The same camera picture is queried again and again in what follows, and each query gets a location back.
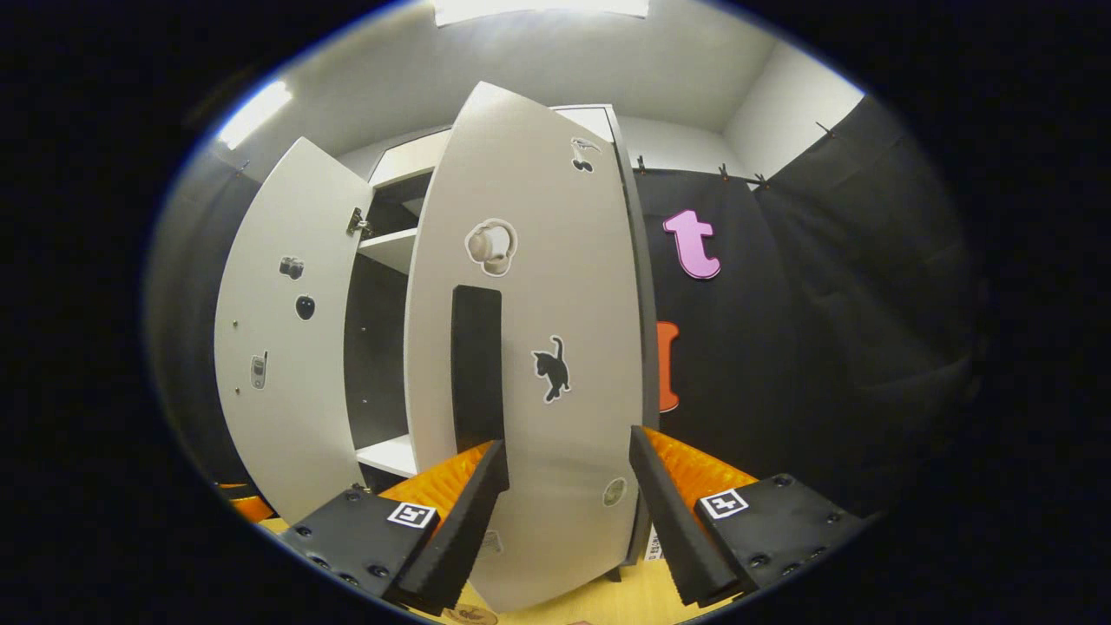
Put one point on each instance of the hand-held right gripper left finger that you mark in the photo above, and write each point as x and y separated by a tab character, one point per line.
460	538

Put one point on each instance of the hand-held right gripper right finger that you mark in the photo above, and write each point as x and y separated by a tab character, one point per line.
673	529

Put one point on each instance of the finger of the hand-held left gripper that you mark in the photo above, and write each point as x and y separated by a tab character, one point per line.
252	509

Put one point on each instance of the round wooden coaster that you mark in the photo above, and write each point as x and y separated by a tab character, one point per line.
469	616

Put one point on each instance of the white cabinet door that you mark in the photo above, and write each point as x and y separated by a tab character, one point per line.
286	417
564	260

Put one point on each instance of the white cabinet shelf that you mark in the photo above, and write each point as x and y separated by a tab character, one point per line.
391	247
391	456

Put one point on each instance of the white storage cabinet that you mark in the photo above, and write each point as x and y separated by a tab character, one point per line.
375	347

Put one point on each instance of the small ceiling light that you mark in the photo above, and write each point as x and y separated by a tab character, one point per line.
253	115

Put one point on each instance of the long ceiling light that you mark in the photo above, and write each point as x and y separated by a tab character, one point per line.
538	9

